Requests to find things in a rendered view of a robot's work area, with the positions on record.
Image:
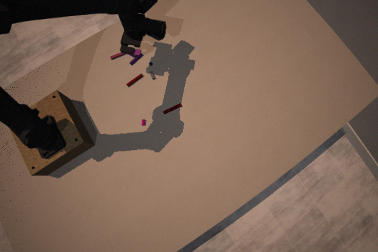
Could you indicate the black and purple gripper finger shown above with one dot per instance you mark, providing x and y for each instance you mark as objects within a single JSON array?
[{"x": 136, "y": 52}]

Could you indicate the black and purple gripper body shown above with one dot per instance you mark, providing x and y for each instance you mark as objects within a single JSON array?
[{"x": 126, "y": 40}]

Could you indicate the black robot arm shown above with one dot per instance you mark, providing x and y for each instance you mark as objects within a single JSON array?
[{"x": 43, "y": 134}]

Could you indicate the purple rod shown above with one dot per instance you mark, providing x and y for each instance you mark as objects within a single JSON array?
[{"x": 135, "y": 59}]

